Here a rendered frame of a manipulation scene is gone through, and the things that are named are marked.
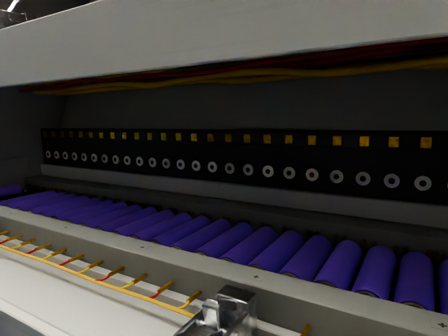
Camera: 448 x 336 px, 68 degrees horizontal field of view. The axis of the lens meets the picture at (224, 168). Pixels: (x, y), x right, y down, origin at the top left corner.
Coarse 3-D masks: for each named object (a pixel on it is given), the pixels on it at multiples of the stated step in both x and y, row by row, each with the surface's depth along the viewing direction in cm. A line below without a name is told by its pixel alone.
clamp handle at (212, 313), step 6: (204, 306) 14; (210, 306) 14; (216, 306) 14; (204, 312) 14; (210, 312) 14; (216, 312) 13; (204, 318) 14; (210, 318) 14; (216, 318) 14; (222, 318) 14; (204, 324) 14; (210, 324) 14; (216, 324) 14; (222, 324) 14; (192, 330) 13; (198, 330) 13; (204, 330) 13; (210, 330) 14; (216, 330) 14; (222, 330) 14
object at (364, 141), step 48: (48, 144) 48; (96, 144) 43; (144, 144) 38; (192, 144) 35; (240, 144) 32; (288, 144) 29; (336, 144) 27; (384, 144) 25; (432, 144) 24; (336, 192) 28; (384, 192) 26; (432, 192) 24
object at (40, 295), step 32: (0, 160) 47; (192, 192) 35; (224, 192) 33; (256, 192) 31; (288, 192) 29; (320, 192) 29; (416, 224) 24; (0, 256) 27; (0, 288) 22; (32, 288) 22; (64, 288) 21; (96, 288) 21; (0, 320) 20; (32, 320) 18; (64, 320) 18; (96, 320) 18; (128, 320) 18; (160, 320) 18
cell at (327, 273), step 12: (348, 240) 23; (336, 252) 21; (348, 252) 21; (360, 252) 22; (324, 264) 20; (336, 264) 19; (348, 264) 20; (324, 276) 18; (336, 276) 18; (348, 276) 19; (348, 288) 19
